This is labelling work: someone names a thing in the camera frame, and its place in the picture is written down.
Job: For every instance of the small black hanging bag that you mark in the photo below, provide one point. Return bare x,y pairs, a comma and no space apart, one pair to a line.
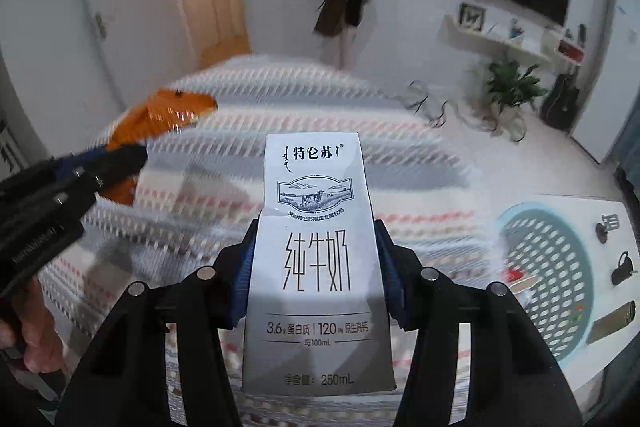
354,12

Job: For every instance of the striped woven table cloth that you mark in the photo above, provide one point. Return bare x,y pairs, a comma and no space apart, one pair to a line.
203,186

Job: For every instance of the orange snack wrapper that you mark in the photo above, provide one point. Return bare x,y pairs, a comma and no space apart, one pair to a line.
163,112

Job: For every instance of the black guitar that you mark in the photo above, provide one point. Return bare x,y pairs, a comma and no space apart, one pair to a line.
560,107

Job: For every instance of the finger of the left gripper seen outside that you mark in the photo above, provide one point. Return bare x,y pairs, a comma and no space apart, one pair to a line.
97,169

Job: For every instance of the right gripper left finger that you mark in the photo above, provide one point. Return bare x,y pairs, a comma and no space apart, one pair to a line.
121,379

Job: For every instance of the left hand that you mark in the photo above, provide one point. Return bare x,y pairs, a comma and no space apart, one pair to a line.
43,352

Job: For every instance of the white lower wall shelf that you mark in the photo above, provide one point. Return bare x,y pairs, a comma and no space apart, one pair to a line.
478,36

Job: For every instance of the green potted plant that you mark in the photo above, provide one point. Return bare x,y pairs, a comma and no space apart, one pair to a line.
509,87

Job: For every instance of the brown hanging bag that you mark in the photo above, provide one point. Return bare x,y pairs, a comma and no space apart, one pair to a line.
331,19

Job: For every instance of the pink coat stand pole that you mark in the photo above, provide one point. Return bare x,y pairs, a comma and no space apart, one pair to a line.
347,40

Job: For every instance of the white blue milk carton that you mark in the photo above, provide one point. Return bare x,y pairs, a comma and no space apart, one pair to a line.
316,322

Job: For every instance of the red white cubby box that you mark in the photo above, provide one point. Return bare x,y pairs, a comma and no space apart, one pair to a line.
570,49

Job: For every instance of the framed butterfly picture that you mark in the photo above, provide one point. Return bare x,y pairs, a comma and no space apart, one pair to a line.
471,17

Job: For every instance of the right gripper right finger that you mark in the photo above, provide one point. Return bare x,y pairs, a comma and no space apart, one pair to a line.
514,379

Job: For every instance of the white refrigerator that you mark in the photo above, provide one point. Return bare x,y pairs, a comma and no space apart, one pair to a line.
612,96

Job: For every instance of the light blue trash basket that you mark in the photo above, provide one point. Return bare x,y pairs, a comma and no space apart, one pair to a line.
543,246

